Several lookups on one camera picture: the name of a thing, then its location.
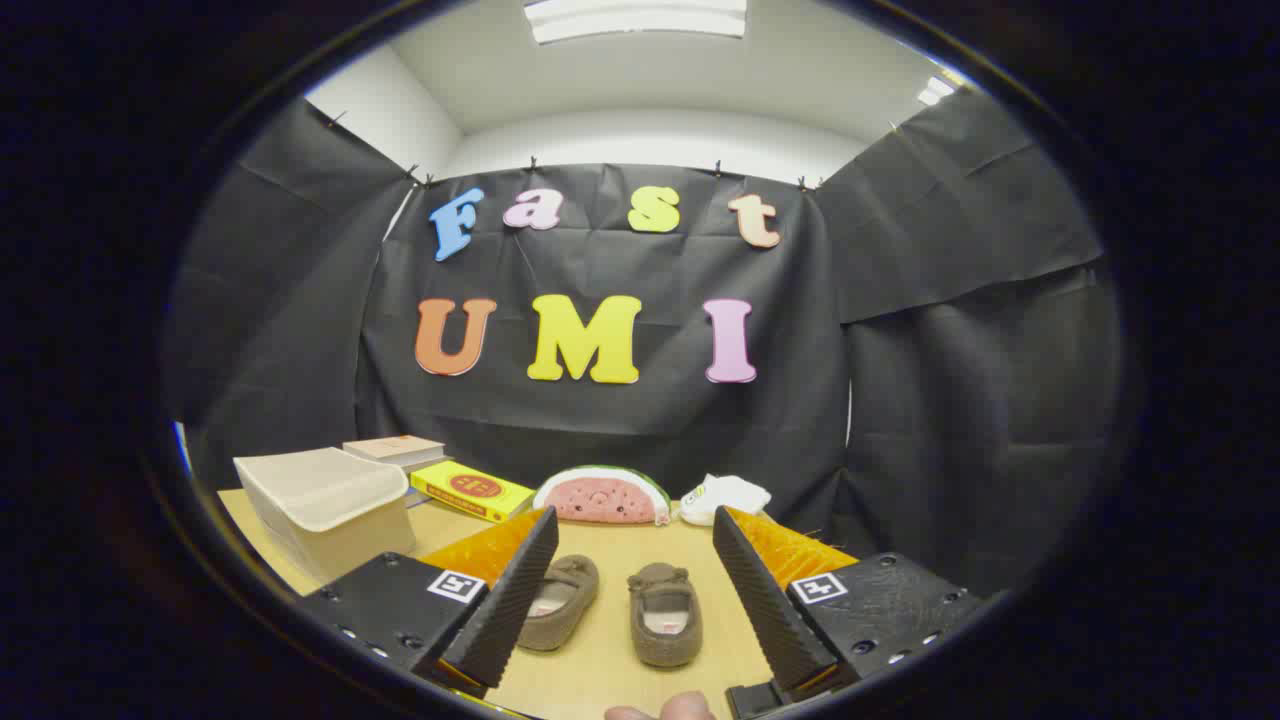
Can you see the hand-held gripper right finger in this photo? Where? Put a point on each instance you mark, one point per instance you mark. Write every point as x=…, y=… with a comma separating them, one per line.
x=770, y=610

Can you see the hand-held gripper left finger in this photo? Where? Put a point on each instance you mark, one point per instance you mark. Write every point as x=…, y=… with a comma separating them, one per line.
x=500, y=610

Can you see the brown fuzzy shoe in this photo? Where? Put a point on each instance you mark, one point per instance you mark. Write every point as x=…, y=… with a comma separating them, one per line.
x=660, y=590
x=572, y=582

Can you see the cream plastic storage box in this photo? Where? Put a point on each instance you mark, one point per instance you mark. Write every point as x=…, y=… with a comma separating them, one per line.
x=320, y=490

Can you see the white plush toy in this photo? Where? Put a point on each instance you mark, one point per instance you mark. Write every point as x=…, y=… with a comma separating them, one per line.
x=725, y=495

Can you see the yellow book with red circle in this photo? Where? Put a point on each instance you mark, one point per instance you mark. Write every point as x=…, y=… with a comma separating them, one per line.
x=470, y=487

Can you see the watermelon slice plush toy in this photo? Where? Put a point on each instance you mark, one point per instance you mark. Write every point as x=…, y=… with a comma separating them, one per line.
x=600, y=497

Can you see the beige cover book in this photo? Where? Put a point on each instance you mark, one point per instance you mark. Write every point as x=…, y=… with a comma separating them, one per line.
x=393, y=447

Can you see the small ceiling light panel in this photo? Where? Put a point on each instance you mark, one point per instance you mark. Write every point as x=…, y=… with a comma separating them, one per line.
x=936, y=90

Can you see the large ceiling light panel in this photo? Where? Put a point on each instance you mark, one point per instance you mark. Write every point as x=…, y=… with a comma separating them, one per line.
x=635, y=18

